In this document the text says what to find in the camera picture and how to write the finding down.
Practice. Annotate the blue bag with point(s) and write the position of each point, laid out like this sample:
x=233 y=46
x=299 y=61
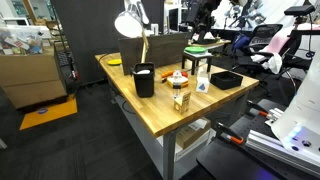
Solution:
x=240 y=42

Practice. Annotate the orange toy carrot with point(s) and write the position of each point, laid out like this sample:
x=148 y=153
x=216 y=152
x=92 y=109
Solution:
x=167 y=74

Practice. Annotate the large cardboard box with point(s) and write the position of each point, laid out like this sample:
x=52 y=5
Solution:
x=30 y=76

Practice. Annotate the black orange bar clamp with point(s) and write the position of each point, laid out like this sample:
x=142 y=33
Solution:
x=260 y=109
x=230 y=135

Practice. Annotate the black perforated mounting board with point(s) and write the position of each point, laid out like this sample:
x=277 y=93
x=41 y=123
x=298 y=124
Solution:
x=226 y=160

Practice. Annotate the black rectangular tray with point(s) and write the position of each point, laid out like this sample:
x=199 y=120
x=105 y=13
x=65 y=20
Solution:
x=226 y=80

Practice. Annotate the blue tape roll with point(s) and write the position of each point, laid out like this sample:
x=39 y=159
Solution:
x=42 y=110

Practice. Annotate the black metal stand base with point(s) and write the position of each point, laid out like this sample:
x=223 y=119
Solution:
x=90 y=30

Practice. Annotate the toy bread slice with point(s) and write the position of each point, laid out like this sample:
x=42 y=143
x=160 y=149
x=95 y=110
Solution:
x=177 y=82

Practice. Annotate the white plastic bag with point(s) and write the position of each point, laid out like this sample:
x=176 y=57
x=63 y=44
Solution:
x=271 y=62

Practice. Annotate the yellow disc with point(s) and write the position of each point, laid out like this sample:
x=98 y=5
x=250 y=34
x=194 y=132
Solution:
x=114 y=62

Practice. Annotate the black office chair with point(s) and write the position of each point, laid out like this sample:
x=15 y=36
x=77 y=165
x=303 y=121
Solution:
x=263 y=35

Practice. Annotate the white crumpled paper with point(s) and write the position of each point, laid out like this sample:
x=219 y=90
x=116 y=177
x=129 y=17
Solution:
x=143 y=71

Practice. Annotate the red toy tomato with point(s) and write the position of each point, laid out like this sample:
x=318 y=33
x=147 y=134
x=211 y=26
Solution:
x=185 y=74

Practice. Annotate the dark wood board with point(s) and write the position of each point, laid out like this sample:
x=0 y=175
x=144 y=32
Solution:
x=163 y=50

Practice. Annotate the white carton with blue triangle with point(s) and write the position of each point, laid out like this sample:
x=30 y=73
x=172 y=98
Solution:
x=202 y=83

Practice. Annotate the small dark wooden stool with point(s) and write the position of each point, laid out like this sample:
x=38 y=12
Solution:
x=196 y=58

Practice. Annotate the aluminium rail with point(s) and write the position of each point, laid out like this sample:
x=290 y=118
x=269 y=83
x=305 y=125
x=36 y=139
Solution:
x=276 y=146

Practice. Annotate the black trash bin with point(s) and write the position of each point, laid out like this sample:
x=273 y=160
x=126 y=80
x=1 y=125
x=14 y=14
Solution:
x=144 y=85

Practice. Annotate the green plate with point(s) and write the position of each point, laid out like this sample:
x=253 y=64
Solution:
x=195 y=49

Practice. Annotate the small silver-top shaker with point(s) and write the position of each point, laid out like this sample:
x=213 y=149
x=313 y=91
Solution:
x=177 y=74

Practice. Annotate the clear storage bin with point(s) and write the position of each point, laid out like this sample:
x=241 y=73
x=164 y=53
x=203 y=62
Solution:
x=20 y=40

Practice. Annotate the chair with pink cloth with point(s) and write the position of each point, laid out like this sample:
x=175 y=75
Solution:
x=283 y=43

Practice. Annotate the cardboard box with label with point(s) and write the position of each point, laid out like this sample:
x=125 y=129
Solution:
x=191 y=135

